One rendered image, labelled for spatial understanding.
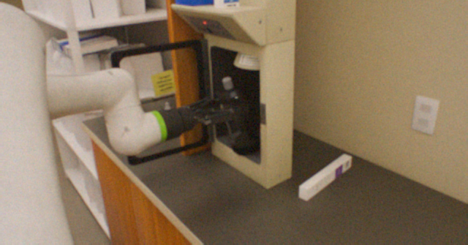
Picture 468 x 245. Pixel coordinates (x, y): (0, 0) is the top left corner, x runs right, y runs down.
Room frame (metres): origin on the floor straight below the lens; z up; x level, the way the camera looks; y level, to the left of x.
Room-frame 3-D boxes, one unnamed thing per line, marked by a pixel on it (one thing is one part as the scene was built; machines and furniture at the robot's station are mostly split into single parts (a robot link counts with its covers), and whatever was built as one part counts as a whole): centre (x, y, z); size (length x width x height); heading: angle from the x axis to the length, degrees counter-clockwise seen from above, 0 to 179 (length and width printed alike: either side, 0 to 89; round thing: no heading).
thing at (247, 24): (1.10, 0.04, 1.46); 0.32 x 0.12 x 0.10; 36
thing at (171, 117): (0.97, 0.19, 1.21); 0.09 x 0.06 x 0.12; 36
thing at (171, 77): (1.18, 0.24, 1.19); 0.30 x 0.01 x 0.40; 119
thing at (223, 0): (1.05, 0.01, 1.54); 0.05 x 0.05 x 0.06; 31
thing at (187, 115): (1.01, 0.13, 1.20); 0.09 x 0.08 x 0.07; 126
